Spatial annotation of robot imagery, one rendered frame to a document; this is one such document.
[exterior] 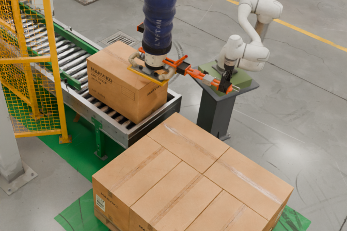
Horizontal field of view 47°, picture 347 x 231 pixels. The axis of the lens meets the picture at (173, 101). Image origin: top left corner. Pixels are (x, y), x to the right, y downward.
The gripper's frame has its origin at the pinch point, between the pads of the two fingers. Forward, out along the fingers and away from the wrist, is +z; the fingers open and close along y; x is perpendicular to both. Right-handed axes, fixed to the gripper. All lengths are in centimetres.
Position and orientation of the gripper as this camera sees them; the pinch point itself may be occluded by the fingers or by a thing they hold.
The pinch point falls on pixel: (224, 85)
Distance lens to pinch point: 287.0
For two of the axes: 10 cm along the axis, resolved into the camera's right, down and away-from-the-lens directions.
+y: -5.4, 5.2, -6.6
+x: 8.4, 4.2, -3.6
